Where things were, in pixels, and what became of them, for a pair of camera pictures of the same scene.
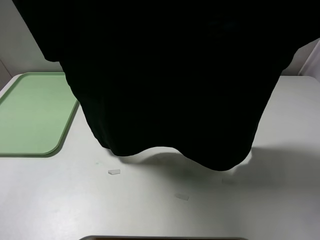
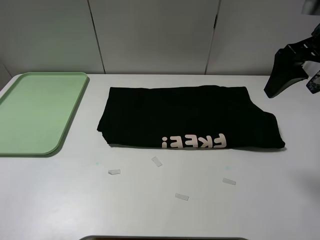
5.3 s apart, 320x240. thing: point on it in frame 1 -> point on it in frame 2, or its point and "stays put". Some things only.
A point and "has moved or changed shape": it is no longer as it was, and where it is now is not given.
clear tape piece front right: [230, 182] stays put
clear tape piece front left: [114, 172] stays put
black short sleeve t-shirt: [194, 76] has moved or changed shape
